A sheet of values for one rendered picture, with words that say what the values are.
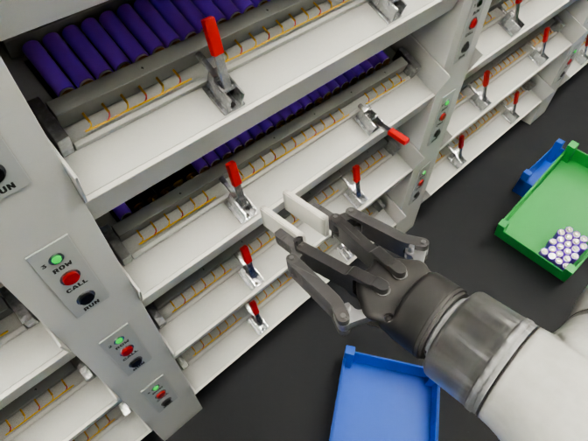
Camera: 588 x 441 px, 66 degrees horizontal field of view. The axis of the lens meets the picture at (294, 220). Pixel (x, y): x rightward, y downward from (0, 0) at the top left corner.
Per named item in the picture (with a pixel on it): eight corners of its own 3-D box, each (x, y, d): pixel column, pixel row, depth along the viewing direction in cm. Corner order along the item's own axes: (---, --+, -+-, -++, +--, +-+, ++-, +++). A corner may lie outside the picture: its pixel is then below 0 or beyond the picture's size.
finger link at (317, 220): (324, 220, 50) (328, 215, 50) (281, 191, 54) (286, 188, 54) (325, 238, 52) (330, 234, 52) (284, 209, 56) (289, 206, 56)
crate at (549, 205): (564, 283, 114) (573, 274, 106) (493, 234, 123) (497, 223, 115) (638, 196, 116) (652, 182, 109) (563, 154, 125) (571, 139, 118)
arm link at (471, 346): (522, 360, 43) (466, 321, 46) (551, 305, 36) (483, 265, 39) (466, 431, 39) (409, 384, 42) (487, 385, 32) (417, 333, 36)
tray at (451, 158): (532, 109, 145) (565, 81, 133) (412, 210, 121) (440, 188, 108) (487, 64, 148) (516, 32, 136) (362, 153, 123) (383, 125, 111)
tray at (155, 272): (423, 108, 86) (451, 76, 77) (143, 308, 61) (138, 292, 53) (353, 33, 89) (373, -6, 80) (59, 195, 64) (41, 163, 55)
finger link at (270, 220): (308, 252, 51) (303, 255, 50) (268, 221, 55) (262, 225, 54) (305, 234, 49) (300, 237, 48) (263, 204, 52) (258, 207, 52)
